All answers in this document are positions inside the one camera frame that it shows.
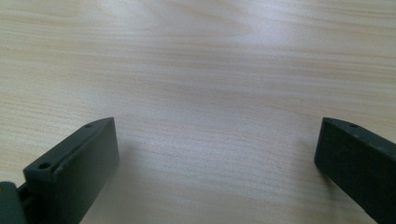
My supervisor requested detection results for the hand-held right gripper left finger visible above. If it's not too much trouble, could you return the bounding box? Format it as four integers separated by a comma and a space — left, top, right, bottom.
22, 117, 120, 224

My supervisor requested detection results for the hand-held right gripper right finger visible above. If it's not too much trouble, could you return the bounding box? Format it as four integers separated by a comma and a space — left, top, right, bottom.
313, 117, 396, 224

